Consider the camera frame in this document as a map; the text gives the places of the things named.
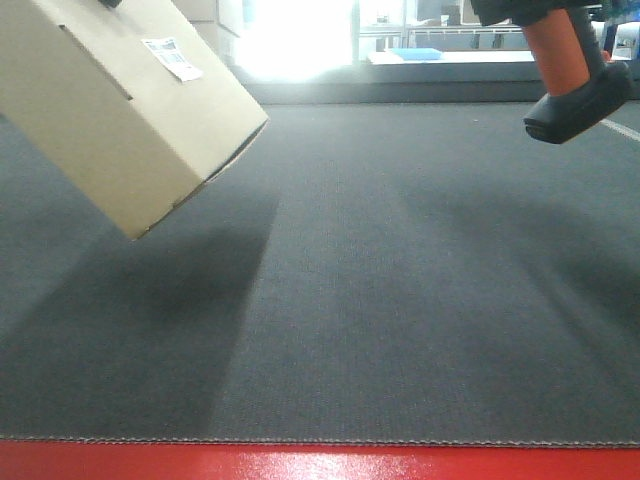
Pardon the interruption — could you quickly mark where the brown cardboard package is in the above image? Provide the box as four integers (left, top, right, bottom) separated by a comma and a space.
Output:
1, 1, 268, 239

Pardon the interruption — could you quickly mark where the orange black barcode scanner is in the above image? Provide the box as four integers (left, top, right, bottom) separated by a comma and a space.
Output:
471, 1, 633, 144

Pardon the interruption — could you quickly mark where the stacked cardboard box black print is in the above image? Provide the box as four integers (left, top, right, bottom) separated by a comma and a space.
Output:
193, 21, 240, 66

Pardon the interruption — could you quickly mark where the dark grey conveyor belt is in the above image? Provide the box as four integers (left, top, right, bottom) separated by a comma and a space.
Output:
1, 103, 639, 447

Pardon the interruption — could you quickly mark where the blue tray in background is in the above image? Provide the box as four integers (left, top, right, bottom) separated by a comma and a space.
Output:
388, 47, 443, 62

